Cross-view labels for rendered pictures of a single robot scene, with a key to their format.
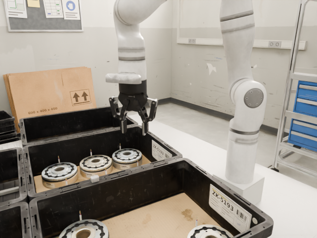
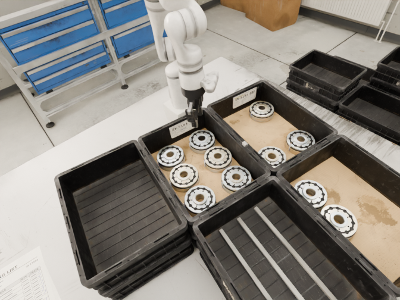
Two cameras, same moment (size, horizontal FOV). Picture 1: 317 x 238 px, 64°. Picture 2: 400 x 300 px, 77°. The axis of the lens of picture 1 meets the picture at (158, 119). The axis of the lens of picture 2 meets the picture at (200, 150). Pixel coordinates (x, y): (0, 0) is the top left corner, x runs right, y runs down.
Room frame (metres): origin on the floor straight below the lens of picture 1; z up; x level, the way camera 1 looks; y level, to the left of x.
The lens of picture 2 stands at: (0.64, 0.71, 1.59)
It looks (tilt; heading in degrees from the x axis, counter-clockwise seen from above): 49 degrees down; 273
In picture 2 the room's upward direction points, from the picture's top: 7 degrees counter-clockwise
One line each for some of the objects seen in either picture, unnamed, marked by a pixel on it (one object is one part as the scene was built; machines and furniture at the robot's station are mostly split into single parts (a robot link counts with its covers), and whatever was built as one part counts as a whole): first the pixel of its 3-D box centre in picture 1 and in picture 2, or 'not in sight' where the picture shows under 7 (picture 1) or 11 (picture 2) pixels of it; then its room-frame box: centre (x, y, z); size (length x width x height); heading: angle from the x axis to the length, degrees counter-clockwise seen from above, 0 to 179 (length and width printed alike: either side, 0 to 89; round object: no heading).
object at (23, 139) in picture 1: (78, 123); (115, 200); (0.94, 0.32, 0.92); 0.40 x 0.30 x 0.02; 119
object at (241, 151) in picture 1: (241, 153); (178, 88); (0.76, -0.27, 0.88); 0.09 x 0.09 x 0.17; 47
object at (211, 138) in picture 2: not in sight; (202, 139); (0.67, 0.04, 0.86); 0.10 x 0.10 x 0.01
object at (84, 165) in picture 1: (95, 162); (184, 175); (0.74, 0.20, 0.86); 0.10 x 0.10 x 0.01
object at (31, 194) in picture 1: (100, 154); (199, 156); (0.68, 0.17, 0.92); 0.40 x 0.30 x 0.02; 119
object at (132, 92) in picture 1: (133, 93); (193, 93); (0.68, 0.07, 1.10); 0.08 x 0.08 x 0.09
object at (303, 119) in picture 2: (145, 235); (265, 130); (0.42, 0.03, 0.87); 0.40 x 0.30 x 0.11; 119
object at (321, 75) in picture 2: not in sight; (318, 94); (-0.19, -0.76, 0.37); 0.40 x 0.30 x 0.45; 128
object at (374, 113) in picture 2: not in sight; (369, 126); (-0.44, -0.45, 0.31); 0.40 x 0.30 x 0.34; 128
